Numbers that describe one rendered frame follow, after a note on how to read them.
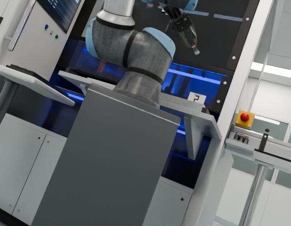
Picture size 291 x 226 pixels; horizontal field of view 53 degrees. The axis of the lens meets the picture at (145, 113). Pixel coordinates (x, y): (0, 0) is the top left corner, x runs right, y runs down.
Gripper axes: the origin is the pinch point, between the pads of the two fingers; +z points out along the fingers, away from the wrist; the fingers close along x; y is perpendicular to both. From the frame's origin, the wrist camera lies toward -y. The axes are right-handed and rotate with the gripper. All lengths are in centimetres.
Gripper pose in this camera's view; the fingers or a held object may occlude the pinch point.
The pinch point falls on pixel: (191, 43)
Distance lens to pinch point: 134.0
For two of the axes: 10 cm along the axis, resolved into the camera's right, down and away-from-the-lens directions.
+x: 8.5, -5.0, -1.9
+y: 0.5, 4.3, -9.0
